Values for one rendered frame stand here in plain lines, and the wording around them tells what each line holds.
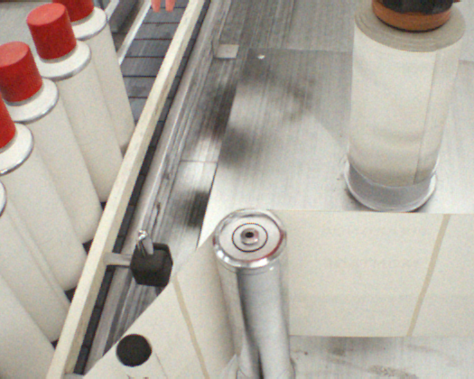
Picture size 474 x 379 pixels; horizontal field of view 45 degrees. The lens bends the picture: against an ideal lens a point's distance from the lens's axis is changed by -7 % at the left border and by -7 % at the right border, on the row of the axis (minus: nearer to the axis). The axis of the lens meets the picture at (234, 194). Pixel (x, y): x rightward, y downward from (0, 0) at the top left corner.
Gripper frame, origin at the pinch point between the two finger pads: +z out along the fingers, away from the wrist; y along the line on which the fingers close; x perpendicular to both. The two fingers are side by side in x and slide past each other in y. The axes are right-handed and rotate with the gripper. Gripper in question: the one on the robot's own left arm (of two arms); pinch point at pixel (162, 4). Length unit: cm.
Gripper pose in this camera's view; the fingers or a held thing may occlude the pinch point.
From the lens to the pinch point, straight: 74.2
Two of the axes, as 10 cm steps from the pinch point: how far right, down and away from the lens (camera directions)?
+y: 9.8, 0.5, -1.9
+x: 1.9, -1.8, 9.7
